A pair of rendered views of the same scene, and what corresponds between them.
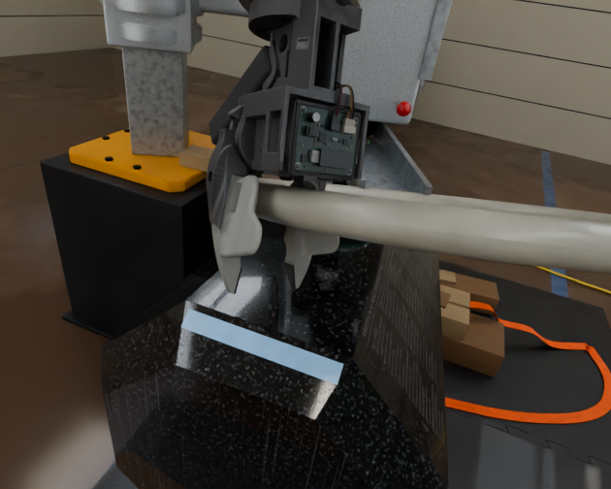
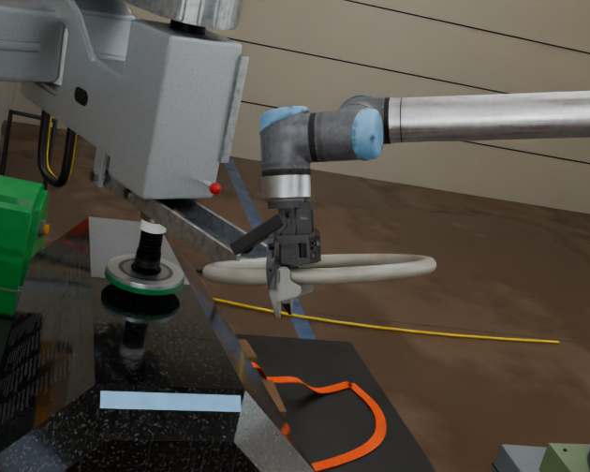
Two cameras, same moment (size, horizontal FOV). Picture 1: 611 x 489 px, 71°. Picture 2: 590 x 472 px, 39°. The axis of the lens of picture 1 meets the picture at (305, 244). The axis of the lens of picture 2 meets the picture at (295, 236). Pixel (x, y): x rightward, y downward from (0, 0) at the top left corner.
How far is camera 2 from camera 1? 1.29 m
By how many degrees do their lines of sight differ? 36
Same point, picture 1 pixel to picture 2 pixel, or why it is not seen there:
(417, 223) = (354, 273)
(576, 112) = (254, 104)
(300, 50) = (302, 220)
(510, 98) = not seen: hidden behind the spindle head
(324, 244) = (304, 290)
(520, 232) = (381, 270)
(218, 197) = (272, 278)
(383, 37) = (193, 134)
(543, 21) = not seen: outside the picture
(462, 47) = not seen: hidden behind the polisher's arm
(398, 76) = (203, 161)
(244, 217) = (287, 284)
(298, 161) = (310, 258)
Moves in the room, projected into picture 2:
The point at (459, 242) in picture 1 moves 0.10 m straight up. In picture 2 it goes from (366, 276) to (380, 226)
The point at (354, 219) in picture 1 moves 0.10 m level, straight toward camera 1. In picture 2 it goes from (332, 276) to (359, 301)
